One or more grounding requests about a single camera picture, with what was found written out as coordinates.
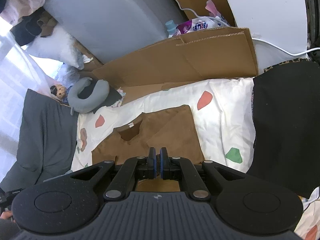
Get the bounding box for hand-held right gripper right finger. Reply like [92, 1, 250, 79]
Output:
[160, 147, 246, 201]

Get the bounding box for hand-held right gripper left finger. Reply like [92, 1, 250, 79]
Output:
[70, 147, 158, 201]

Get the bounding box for brown printed t-shirt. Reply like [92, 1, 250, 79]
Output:
[91, 104, 205, 193]

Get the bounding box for grey trousers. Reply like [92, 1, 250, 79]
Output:
[0, 219, 19, 240]

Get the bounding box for floral white cloth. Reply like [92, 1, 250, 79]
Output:
[109, 87, 125, 108]

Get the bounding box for dark grey cushion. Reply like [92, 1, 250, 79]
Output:
[0, 89, 78, 188]

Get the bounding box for bear print blanket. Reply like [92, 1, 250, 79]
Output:
[71, 76, 320, 240]

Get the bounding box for black cloth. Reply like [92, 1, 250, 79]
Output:
[80, 80, 123, 114]

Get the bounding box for flat cardboard sheet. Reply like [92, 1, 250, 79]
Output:
[91, 27, 259, 105]

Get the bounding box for grey neck pillow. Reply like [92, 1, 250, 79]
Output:
[67, 77, 110, 114]

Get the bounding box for teddy bear toy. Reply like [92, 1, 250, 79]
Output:
[50, 84, 68, 103]

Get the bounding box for clear plastic bag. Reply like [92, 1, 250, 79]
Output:
[59, 64, 80, 85]

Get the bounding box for black knitted garment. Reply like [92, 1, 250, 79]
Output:
[246, 61, 320, 198]

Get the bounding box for white sheer curtain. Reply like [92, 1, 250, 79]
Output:
[0, 17, 54, 98]

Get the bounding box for detergent bottle with blue cap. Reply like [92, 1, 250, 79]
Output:
[165, 20, 178, 37]

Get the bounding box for small cardboard box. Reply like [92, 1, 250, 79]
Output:
[74, 40, 104, 72]

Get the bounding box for purple white detergent refill bag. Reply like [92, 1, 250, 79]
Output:
[175, 16, 229, 37]

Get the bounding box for leopard print cloth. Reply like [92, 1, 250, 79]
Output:
[264, 58, 309, 72]

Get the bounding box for white pillow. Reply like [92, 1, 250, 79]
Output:
[26, 26, 85, 69]

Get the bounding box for grey wrapped panel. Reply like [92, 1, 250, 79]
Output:
[45, 0, 190, 67]

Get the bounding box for pink packet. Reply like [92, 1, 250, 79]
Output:
[205, 0, 227, 24]

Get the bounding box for black bundled garment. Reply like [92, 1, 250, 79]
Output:
[10, 12, 47, 47]

